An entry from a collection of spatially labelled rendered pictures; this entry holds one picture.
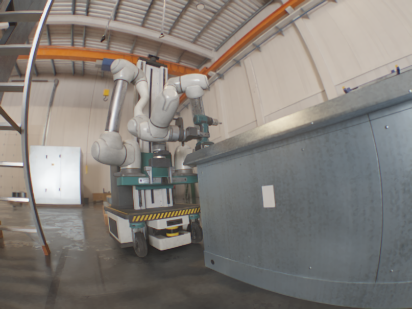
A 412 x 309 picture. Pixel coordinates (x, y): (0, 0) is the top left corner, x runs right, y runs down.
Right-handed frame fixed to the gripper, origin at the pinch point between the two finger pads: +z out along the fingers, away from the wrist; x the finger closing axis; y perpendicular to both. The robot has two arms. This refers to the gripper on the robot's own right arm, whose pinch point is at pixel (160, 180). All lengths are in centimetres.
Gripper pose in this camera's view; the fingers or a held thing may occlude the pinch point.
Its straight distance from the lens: 111.9
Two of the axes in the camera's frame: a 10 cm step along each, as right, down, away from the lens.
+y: -6.5, 2.0, 7.4
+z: 0.9, 9.8, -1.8
